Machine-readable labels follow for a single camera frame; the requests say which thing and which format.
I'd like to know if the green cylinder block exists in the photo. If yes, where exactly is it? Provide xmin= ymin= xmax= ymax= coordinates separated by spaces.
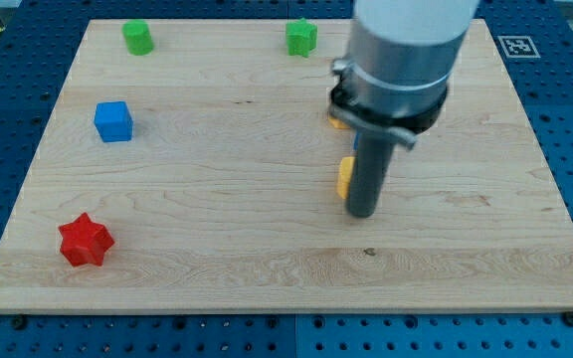
xmin=121 ymin=19 xmax=154 ymax=56

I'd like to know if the green star block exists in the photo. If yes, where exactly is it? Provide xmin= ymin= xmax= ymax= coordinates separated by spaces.
xmin=286 ymin=18 xmax=317 ymax=58

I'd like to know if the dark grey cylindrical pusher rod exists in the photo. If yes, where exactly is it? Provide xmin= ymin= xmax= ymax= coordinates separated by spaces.
xmin=345 ymin=132 xmax=394 ymax=218

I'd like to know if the yellow block lower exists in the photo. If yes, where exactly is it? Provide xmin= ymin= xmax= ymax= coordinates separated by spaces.
xmin=336 ymin=156 xmax=355 ymax=199

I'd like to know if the white fiducial marker tag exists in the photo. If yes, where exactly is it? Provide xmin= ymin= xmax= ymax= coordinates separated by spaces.
xmin=498 ymin=35 xmax=540 ymax=59

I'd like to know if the yellow block upper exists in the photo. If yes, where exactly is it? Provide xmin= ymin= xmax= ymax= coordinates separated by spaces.
xmin=328 ymin=115 xmax=350 ymax=129

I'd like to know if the yellow block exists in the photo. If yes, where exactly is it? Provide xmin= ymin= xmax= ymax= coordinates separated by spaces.
xmin=336 ymin=156 xmax=355 ymax=199
xmin=328 ymin=115 xmax=350 ymax=129

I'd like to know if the robot arm silver white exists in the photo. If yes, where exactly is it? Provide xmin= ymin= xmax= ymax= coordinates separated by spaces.
xmin=328 ymin=0 xmax=479 ymax=218

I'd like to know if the red star block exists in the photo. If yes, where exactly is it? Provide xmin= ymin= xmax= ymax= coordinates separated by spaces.
xmin=58 ymin=213 xmax=114 ymax=267

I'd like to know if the blue cube block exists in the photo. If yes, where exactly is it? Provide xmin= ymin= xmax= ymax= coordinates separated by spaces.
xmin=94 ymin=101 xmax=133 ymax=142

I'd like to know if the blue block behind rod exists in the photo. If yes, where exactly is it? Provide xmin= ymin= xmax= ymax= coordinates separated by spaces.
xmin=353 ymin=132 xmax=360 ymax=151

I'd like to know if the wooden board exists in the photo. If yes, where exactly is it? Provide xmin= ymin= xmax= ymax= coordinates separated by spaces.
xmin=0 ymin=20 xmax=573 ymax=315

